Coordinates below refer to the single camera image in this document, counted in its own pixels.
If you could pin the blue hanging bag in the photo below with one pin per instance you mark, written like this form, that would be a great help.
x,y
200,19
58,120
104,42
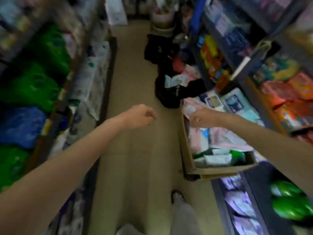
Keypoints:
x,y
196,14

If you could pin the person's right shoe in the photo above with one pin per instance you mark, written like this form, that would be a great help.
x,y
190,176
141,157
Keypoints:
x,y
178,197

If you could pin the stack of pink basins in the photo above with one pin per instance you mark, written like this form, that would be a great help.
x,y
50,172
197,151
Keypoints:
x,y
162,21

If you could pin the person's left forearm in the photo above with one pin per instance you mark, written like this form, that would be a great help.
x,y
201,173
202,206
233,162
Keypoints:
x,y
61,176

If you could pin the purple refill bags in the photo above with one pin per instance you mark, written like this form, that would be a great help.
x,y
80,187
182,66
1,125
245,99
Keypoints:
x,y
239,205

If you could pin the stack of white roll packs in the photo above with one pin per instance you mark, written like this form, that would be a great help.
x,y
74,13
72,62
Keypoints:
x,y
90,78

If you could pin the row of pale tissue packs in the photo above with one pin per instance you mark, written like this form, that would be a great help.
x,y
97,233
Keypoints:
x,y
73,17

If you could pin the row of blue purple packs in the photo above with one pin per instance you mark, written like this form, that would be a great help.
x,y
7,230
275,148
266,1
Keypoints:
x,y
232,26

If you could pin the person's right forearm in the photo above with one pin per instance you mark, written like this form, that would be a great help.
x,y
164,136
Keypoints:
x,y
274,144

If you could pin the stack of orange red packs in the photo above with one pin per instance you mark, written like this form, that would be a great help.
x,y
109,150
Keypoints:
x,y
288,100

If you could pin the row of orange yellow packs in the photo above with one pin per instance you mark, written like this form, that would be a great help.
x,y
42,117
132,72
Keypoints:
x,y
212,61

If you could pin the person's left hand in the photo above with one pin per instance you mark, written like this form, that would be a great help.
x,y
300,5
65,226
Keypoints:
x,y
139,117

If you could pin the cardboard box of wipes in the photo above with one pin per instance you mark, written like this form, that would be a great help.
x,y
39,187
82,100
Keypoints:
x,y
220,144

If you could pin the pink printed pack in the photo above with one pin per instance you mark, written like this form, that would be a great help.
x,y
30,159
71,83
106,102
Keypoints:
x,y
193,72

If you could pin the brown cardboard box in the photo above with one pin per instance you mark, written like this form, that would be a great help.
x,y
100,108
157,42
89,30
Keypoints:
x,y
210,171

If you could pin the white teal printed pack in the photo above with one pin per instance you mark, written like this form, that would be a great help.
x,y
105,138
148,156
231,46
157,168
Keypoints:
x,y
174,80

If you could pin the green plastic bottles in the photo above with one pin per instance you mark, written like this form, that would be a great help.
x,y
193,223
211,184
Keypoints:
x,y
291,203

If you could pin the white sack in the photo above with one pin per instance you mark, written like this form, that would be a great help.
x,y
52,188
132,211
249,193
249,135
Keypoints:
x,y
116,10

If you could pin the person's grey trousers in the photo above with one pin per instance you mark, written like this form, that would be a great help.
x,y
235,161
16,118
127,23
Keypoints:
x,y
183,220

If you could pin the blue tissue pack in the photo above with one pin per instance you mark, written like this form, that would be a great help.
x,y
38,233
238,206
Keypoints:
x,y
19,127

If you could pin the dark metal shelf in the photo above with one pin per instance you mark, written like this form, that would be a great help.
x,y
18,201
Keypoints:
x,y
107,78

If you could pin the stack of green tissue packs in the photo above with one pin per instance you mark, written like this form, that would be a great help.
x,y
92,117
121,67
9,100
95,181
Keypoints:
x,y
36,83

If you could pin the person's right hand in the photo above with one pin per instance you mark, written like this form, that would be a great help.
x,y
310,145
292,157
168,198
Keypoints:
x,y
207,118

